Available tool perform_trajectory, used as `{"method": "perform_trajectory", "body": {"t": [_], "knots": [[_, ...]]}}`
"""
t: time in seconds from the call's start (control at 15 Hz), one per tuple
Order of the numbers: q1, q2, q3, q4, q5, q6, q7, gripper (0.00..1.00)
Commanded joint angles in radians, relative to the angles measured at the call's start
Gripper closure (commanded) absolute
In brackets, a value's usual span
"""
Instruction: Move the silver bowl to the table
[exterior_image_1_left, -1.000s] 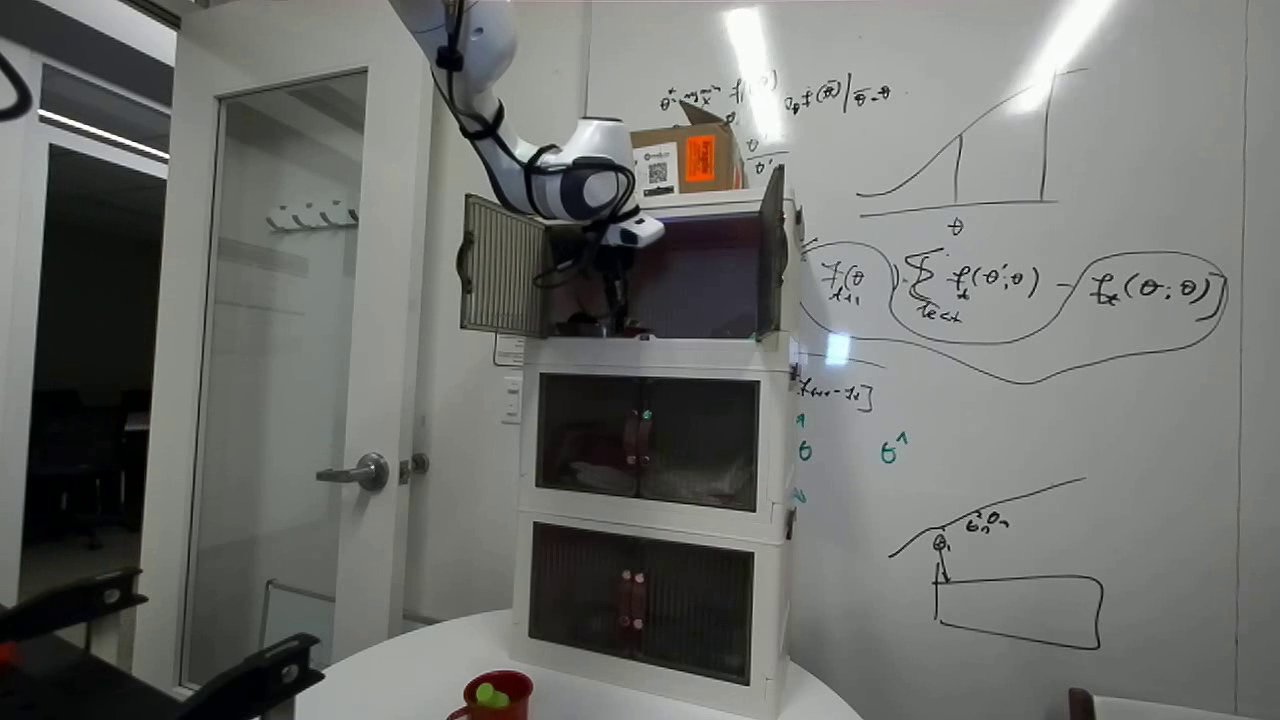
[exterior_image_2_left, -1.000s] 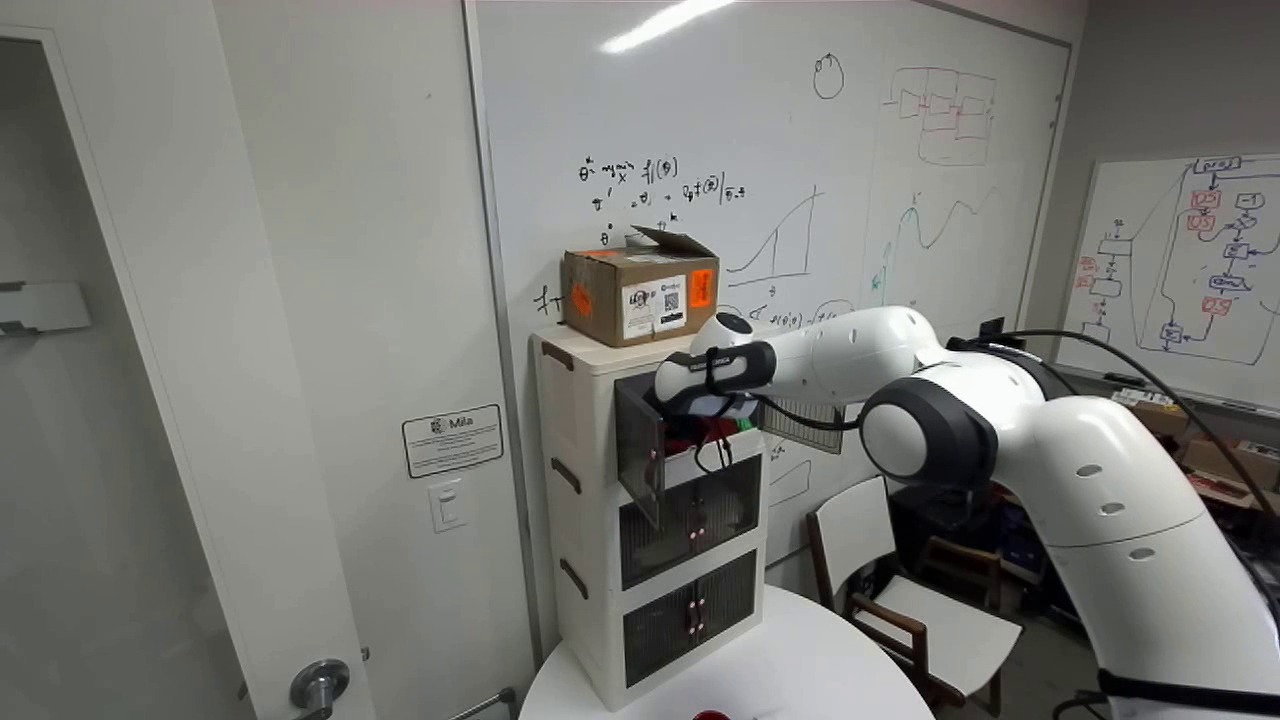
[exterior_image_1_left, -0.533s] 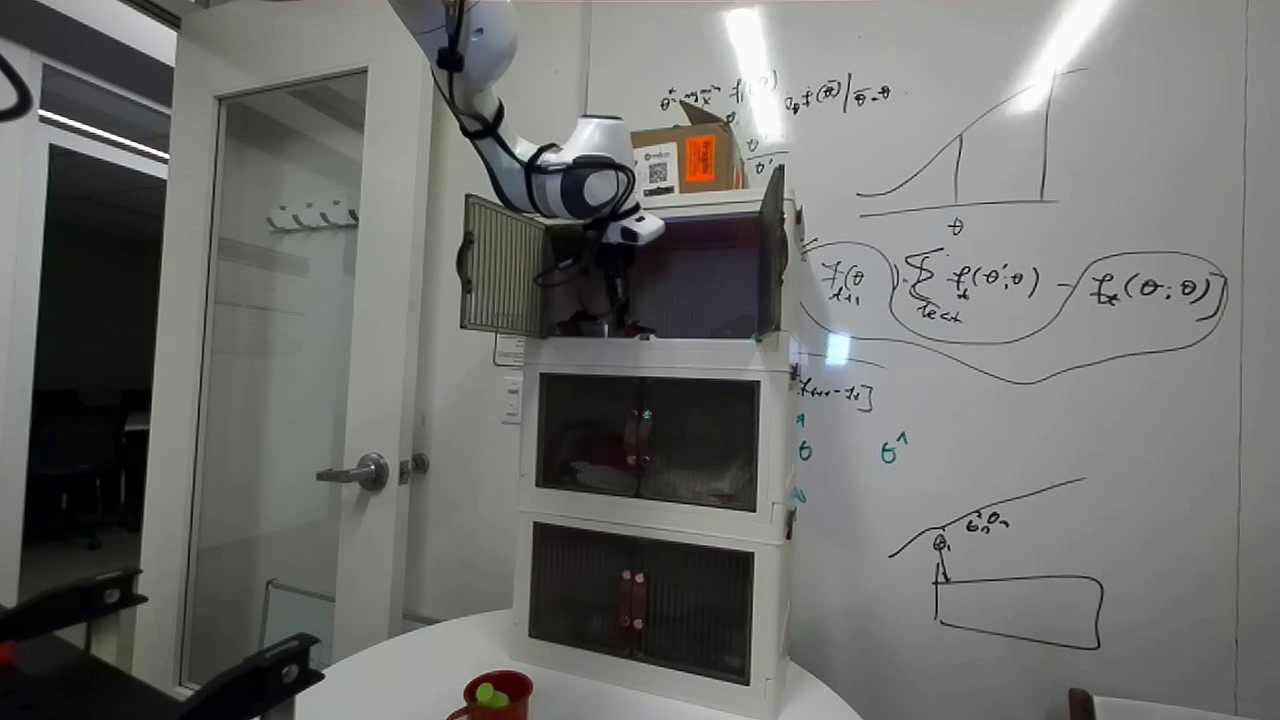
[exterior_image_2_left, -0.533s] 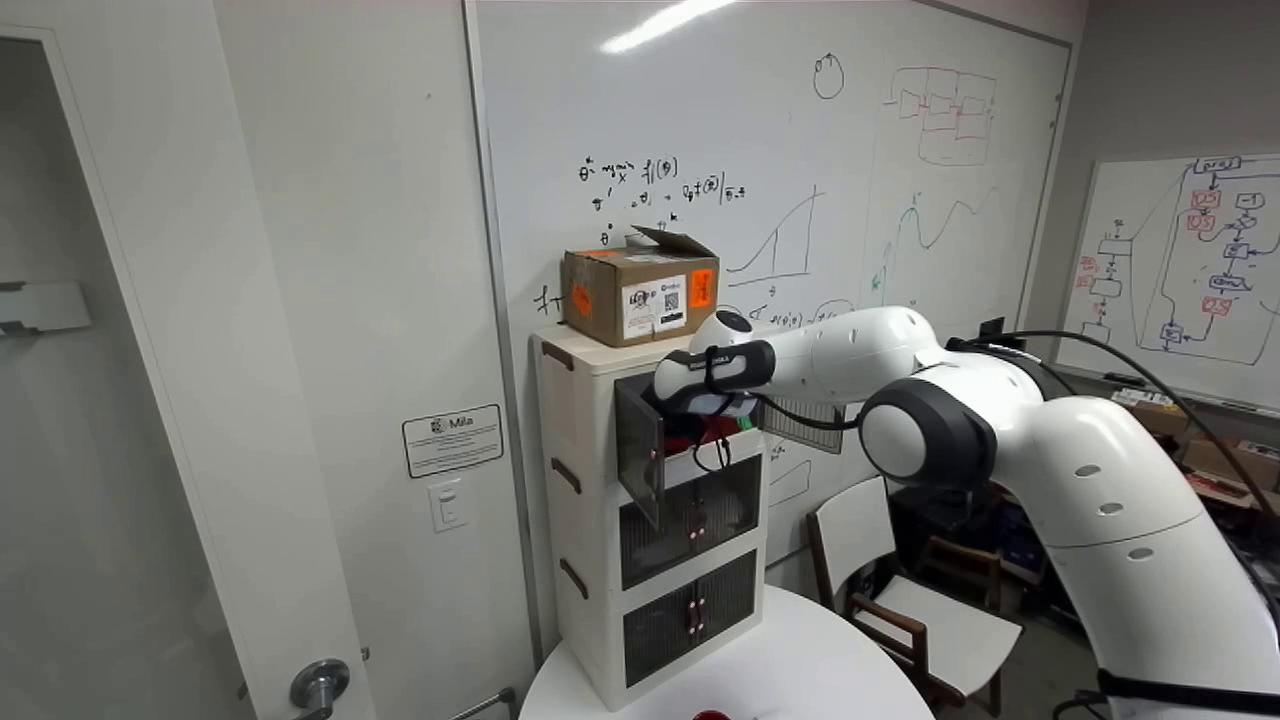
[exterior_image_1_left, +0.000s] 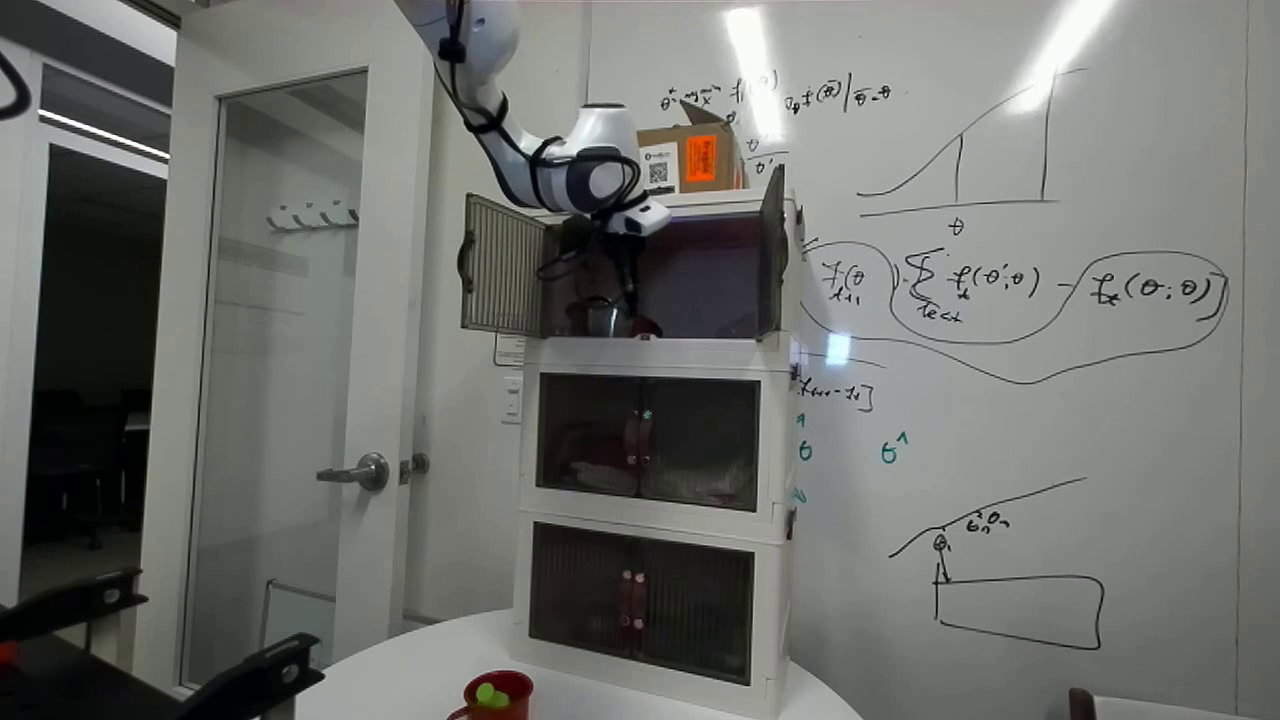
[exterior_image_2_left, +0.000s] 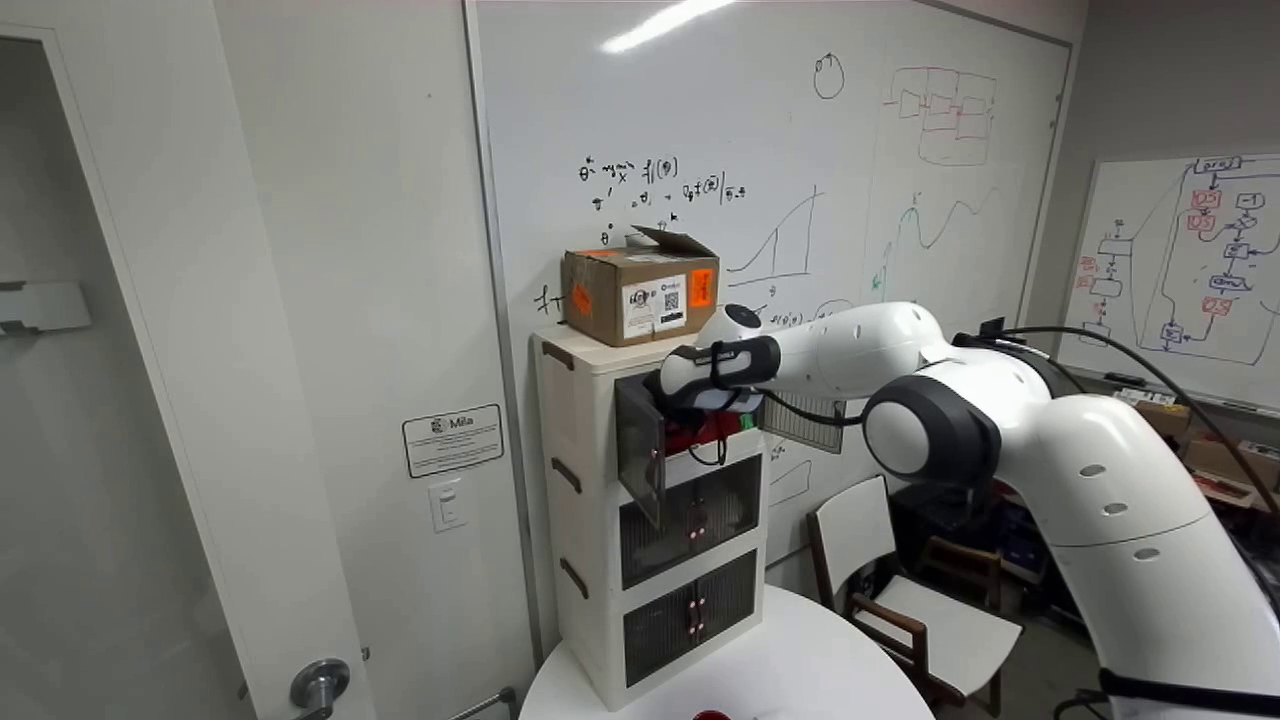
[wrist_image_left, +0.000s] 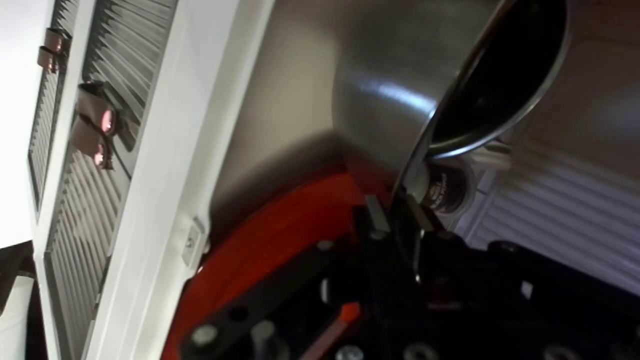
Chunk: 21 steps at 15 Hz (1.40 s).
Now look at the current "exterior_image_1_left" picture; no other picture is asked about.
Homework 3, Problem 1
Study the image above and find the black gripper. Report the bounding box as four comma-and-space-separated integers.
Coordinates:
570, 222, 646, 307

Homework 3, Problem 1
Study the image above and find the white stacked cabinet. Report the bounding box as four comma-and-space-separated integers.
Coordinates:
456, 166, 814, 712

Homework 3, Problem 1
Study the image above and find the tinted wide open cabinet door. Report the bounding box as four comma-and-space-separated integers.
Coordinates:
456, 191, 552, 339

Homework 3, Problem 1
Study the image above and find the cardboard box with labels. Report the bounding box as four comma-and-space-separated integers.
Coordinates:
636, 102, 749, 201

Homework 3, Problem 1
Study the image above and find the white louvered cabinet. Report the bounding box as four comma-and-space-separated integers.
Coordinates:
534, 373, 766, 518

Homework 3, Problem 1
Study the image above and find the white glass panel door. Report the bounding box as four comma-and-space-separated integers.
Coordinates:
134, 26, 442, 690

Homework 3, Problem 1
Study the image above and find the red cup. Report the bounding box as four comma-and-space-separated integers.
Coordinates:
449, 669, 538, 720

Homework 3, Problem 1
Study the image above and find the copper door handle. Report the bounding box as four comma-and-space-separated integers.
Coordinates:
611, 567, 654, 641
621, 405, 661, 474

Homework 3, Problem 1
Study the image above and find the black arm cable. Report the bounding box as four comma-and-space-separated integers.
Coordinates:
438, 0, 649, 225

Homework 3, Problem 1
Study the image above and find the white coat hook rail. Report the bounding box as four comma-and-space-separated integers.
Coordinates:
260, 196, 360, 242

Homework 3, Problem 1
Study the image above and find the silver door lever handle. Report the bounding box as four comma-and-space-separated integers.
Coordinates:
311, 451, 392, 495

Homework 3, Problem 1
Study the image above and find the wall whiteboard with writing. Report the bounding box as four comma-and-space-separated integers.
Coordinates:
572, 0, 1246, 717

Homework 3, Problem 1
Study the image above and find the white chair with wood frame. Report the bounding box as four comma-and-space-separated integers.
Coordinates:
1064, 684, 1280, 720

